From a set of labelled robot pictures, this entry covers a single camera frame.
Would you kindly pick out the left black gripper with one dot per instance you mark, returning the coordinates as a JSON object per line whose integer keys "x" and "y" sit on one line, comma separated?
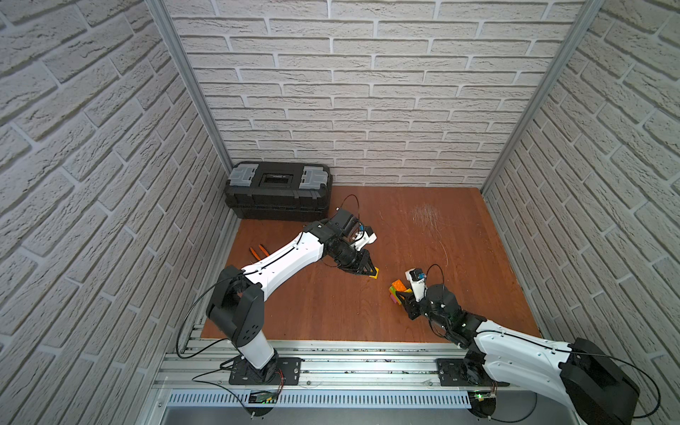
{"x": 352, "y": 259}

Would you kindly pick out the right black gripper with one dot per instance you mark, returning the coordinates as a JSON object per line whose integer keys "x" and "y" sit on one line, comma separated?
{"x": 409, "y": 304}

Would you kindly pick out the orange lego brick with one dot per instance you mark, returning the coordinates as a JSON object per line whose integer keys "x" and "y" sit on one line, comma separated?
{"x": 399, "y": 286}

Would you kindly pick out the long green lego brick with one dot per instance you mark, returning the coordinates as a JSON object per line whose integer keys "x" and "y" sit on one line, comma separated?
{"x": 394, "y": 297}

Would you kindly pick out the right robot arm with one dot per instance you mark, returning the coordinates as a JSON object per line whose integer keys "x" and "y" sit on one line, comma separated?
{"x": 577, "y": 375}

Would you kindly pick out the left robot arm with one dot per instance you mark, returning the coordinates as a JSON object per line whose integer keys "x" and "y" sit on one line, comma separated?
{"x": 237, "y": 304}

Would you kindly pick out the black plastic toolbox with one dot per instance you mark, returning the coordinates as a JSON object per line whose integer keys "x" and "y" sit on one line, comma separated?
{"x": 279, "y": 191}

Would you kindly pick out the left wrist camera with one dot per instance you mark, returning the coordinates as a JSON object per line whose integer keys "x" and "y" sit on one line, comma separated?
{"x": 366, "y": 236}

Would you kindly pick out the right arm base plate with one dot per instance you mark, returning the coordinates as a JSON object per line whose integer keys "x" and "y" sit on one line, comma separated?
{"x": 461, "y": 372}

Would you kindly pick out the orange handled pliers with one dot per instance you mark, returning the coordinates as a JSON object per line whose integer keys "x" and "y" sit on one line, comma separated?
{"x": 259, "y": 253}

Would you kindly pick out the aluminium rail frame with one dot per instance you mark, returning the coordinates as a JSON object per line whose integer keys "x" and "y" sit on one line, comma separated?
{"x": 333, "y": 375}

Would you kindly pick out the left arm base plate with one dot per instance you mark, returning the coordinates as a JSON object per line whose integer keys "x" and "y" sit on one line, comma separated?
{"x": 279, "y": 371}

